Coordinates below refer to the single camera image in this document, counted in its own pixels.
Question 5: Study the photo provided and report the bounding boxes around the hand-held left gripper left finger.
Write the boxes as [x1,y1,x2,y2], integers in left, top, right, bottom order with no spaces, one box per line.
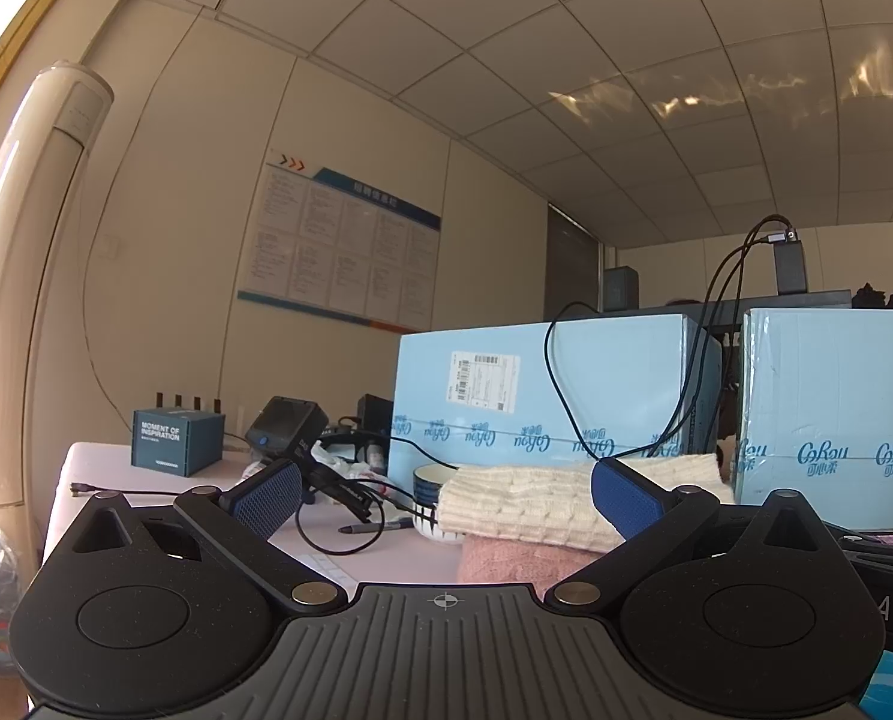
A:
[64,460,346,614]

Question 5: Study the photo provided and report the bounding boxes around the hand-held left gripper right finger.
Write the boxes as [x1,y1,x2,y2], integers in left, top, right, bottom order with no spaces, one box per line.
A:
[553,460,841,608]

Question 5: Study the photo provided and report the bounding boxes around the cream knit sweater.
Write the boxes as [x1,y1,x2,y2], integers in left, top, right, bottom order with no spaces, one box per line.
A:
[437,452,736,552]

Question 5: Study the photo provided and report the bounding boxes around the black pen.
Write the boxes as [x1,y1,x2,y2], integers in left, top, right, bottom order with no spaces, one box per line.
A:
[339,516,419,536]

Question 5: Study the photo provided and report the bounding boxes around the small teal box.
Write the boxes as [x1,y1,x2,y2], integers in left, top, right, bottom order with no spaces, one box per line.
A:
[131,405,226,478]

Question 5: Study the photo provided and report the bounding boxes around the pink knit sweater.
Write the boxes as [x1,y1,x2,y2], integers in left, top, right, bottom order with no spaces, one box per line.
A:
[457,532,605,590]

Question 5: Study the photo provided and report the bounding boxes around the black box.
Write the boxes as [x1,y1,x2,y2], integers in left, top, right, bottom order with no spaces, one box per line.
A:
[356,394,396,458]

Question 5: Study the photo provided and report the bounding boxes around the light blue box with shipping label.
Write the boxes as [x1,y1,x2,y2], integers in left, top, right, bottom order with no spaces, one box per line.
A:
[387,313,723,492]

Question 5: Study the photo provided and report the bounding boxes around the striped ceramic bowl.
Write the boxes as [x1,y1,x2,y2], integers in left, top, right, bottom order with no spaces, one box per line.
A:
[412,463,468,545]

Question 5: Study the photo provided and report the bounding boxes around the small black block device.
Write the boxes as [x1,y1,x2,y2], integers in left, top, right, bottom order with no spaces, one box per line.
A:
[603,266,640,312]

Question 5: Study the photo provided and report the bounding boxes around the large light blue cardboard box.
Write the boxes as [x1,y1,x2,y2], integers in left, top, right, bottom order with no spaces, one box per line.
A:
[732,306,893,507]

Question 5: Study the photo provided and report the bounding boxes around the dark grey door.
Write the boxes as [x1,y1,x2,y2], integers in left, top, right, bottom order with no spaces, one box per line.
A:
[543,202,606,320]

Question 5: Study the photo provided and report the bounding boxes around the black power adapter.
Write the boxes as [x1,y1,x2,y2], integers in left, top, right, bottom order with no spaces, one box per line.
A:
[773,229,809,296]

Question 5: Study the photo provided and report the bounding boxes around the tall cream air conditioner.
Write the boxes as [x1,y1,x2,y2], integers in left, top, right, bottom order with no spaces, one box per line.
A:
[0,60,115,563]

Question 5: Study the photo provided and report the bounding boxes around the black camera on handle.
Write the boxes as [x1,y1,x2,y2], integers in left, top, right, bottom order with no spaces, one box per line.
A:
[243,395,387,522]

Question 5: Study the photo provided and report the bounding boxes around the thin black table cable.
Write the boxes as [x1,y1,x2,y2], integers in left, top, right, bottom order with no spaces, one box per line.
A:
[70,481,387,557]

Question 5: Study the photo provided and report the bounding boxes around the looped black cable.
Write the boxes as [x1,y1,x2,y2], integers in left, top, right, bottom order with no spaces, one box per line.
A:
[542,304,687,460]

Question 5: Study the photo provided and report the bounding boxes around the black adapter cable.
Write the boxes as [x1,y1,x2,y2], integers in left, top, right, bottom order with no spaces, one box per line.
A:
[645,214,792,458]

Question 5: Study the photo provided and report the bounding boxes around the wall notice poster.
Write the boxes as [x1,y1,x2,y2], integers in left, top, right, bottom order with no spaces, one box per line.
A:
[237,152,443,332]

